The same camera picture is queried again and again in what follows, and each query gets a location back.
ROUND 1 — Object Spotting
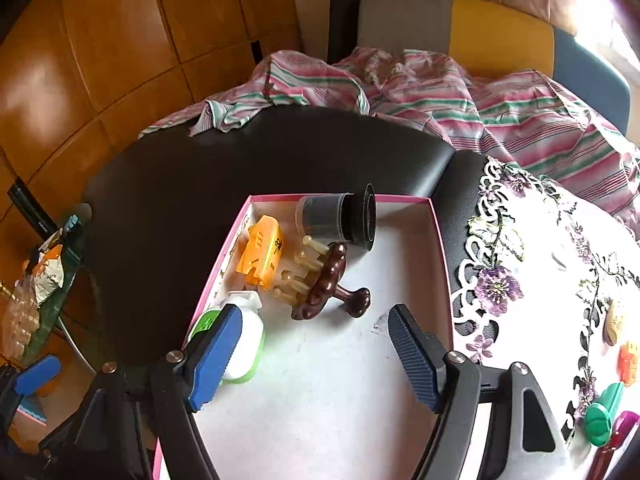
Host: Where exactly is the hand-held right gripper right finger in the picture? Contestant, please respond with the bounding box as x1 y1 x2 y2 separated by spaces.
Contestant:
387 304 573 480

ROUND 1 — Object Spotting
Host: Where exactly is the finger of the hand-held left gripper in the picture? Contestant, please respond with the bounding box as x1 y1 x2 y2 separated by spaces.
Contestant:
15 354 62 397

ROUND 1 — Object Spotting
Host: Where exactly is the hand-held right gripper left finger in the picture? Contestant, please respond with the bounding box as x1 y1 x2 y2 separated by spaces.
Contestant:
40 304 243 480

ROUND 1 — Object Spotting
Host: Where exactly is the white green paper punch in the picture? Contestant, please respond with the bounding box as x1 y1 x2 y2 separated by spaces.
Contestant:
190 290 266 385

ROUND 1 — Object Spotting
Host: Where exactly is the pink cardboard box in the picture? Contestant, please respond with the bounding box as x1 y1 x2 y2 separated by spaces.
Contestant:
152 194 456 480

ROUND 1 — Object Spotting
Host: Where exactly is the yellow orange plastic clip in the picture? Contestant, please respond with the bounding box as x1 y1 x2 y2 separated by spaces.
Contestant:
236 215 283 288

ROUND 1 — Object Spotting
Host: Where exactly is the brown wooden massager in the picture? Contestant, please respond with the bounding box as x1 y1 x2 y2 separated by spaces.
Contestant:
274 235 372 322

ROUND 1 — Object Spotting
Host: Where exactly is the black lidded jar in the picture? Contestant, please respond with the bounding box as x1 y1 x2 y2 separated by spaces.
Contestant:
295 183 377 253

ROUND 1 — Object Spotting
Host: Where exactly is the green plastic piece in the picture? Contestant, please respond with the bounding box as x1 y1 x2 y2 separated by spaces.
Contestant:
584 381 626 447

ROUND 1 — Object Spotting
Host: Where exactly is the cream oval plastic piece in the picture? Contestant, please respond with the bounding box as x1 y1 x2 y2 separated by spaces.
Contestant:
602 300 628 347

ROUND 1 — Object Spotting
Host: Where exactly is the orange plastic block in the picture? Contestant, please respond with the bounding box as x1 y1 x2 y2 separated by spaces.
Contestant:
617 341 640 387

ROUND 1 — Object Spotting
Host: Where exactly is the white embroidered tablecloth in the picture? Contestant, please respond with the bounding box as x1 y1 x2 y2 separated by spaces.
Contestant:
450 157 640 480

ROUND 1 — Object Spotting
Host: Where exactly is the red plastic block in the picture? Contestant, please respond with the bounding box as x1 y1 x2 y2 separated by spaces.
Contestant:
586 442 623 480

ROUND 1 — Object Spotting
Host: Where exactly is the pink striped blanket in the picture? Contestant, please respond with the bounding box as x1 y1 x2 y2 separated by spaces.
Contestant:
140 46 640 241

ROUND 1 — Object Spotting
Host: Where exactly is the wooden wardrobe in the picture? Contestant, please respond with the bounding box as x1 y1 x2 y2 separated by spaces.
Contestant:
0 0 306 241

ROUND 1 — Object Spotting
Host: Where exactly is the grey yellow blue headboard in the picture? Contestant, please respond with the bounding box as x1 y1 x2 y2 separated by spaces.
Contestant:
356 0 630 136

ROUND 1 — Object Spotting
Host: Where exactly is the black rolled mat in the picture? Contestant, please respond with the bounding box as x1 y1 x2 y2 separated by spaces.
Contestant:
327 0 368 66

